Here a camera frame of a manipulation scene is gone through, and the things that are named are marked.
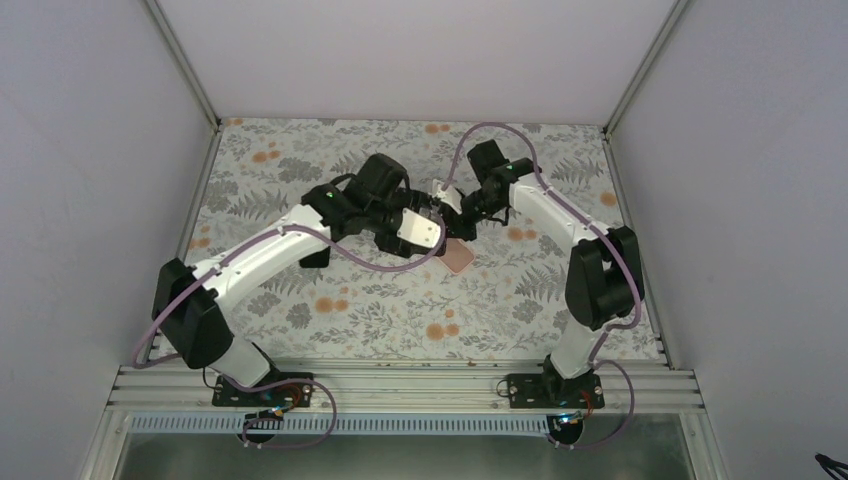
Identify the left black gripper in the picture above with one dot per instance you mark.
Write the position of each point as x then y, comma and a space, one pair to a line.
385, 227

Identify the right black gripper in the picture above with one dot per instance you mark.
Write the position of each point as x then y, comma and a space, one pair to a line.
466, 206

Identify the pink phone case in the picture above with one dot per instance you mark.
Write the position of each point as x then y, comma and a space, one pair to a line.
457, 257

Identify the black phone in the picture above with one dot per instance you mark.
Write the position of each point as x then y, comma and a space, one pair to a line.
318, 260

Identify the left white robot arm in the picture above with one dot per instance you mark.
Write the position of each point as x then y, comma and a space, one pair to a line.
189, 300

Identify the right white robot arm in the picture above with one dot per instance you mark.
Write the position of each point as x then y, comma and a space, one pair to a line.
604, 288

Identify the floral patterned mat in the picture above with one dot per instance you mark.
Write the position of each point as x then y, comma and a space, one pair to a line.
506, 304

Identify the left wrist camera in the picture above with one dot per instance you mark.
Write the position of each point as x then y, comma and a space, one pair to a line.
418, 234

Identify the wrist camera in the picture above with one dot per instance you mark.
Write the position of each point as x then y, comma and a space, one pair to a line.
447, 195
418, 234

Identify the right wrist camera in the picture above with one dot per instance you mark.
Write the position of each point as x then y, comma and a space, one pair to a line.
447, 195

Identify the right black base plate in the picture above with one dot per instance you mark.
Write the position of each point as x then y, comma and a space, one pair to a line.
537, 391

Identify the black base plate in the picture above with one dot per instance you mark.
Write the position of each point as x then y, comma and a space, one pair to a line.
294, 394
537, 391

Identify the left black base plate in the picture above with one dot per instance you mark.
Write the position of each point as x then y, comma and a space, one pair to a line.
294, 394

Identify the left aluminium corner post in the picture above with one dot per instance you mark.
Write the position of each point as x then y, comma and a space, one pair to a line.
180, 57

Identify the aluminium corner post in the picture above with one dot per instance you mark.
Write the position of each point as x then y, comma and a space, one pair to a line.
656, 47
180, 57

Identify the aluminium front rail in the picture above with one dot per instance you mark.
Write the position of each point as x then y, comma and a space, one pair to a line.
407, 386

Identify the right aluminium corner post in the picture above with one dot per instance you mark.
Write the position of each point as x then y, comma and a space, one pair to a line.
656, 47

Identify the white slotted cable duct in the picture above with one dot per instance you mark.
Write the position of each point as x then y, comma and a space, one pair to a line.
346, 424

